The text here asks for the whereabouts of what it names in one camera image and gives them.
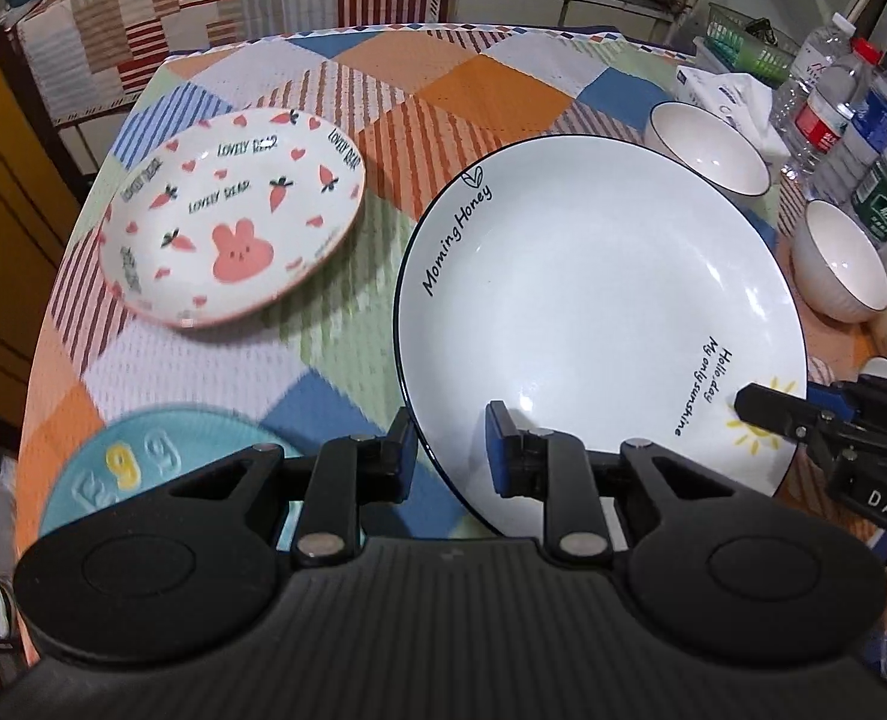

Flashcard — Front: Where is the white bowl black rim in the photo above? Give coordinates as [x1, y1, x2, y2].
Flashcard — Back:
[644, 101, 772, 203]

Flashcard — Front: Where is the striped counter cloth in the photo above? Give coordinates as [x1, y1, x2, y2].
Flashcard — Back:
[17, 0, 440, 124]

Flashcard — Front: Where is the white ribbed bowl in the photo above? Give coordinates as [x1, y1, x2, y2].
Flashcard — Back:
[791, 200, 887, 325]

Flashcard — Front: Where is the blue fried egg plate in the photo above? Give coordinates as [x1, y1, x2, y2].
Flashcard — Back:
[38, 405, 300, 536]

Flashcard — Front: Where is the blue cap water bottle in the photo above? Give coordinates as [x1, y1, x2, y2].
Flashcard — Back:
[806, 70, 887, 206]

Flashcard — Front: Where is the green plastic basket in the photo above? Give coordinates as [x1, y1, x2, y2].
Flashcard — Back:
[703, 4, 799, 88]

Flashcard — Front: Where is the white cap water bottle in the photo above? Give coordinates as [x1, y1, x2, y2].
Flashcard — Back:
[770, 13, 855, 137]

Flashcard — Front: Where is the large white Morning Honey plate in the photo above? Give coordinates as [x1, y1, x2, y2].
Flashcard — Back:
[393, 135, 806, 536]

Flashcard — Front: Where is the red cap water bottle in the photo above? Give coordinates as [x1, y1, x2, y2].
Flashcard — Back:
[783, 37, 882, 181]

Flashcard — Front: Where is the pink bunny carrot plate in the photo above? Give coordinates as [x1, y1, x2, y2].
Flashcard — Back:
[97, 107, 365, 328]

